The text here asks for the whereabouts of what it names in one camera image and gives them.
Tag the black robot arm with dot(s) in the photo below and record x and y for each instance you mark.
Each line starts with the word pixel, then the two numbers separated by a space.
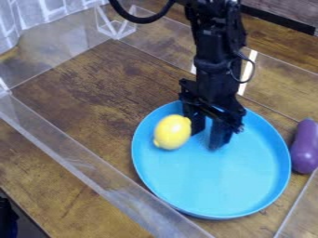
pixel 218 31

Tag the purple toy eggplant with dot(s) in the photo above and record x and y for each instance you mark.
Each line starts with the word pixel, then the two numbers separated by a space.
pixel 305 147

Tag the yellow lemon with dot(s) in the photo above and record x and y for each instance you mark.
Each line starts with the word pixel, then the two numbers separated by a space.
pixel 171 132

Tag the black baseboard strip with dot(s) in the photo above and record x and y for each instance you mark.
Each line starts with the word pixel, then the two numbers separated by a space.
pixel 291 24

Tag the blue round tray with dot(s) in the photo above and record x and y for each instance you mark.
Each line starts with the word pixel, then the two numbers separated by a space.
pixel 225 184

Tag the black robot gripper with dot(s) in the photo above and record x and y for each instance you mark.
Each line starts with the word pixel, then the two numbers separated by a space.
pixel 210 96

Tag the dark object at table edge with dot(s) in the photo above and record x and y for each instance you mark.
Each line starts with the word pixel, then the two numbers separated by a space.
pixel 8 219

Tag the clear acrylic enclosure wall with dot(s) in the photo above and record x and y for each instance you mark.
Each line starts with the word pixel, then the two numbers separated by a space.
pixel 79 89

